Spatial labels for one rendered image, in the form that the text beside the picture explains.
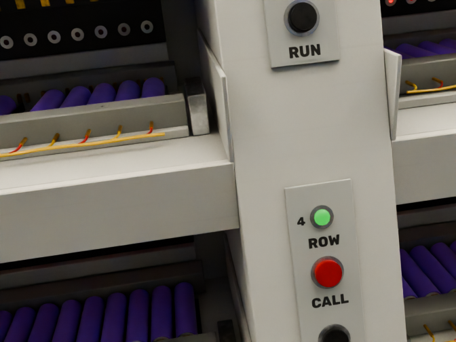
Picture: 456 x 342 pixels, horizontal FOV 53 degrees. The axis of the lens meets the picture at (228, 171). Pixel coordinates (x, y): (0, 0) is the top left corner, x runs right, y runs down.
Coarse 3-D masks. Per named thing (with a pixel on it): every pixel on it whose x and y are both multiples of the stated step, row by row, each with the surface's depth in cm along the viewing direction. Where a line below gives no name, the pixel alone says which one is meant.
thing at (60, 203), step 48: (144, 48) 42; (192, 96) 30; (144, 144) 30; (192, 144) 29; (0, 192) 25; (48, 192) 26; (96, 192) 26; (144, 192) 26; (192, 192) 27; (0, 240) 26; (48, 240) 27; (96, 240) 27; (144, 240) 28
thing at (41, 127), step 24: (168, 96) 31; (0, 120) 30; (24, 120) 29; (48, 120) 30; (72, 120) 30; (96, 120) 30; (120, 120) 30; (144, 120) 30; (168, 120) 31; (0, 144) 30; (24, 144) 30; (72, 144) 29; (96, 144) 29
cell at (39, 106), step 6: (48, 90) 38; (54, 90) 38; (42, 96) 36; (48, 96) 36; (54, 96) 36; (60, 96) 37; (42, 102) 34; (48, 102) 35; (54, 102) 35; (60, 102) 36; (36, 108) 33; (42, 108) 33; (48, 108) 34; (54, 108) 35
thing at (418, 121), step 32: (384, 0) 43; (416, 0) 43; (448, 0) 44; (384, 32) 44; (448, 32) 43; (416, 64) 33; (448, 64) 34; (416, 96) 32; (448, 96) 32; (416, 128) 28; (448, 128) 28; (416, 160) 28; (448, 160) 28; (416, 192) 29; (448, 192) 29
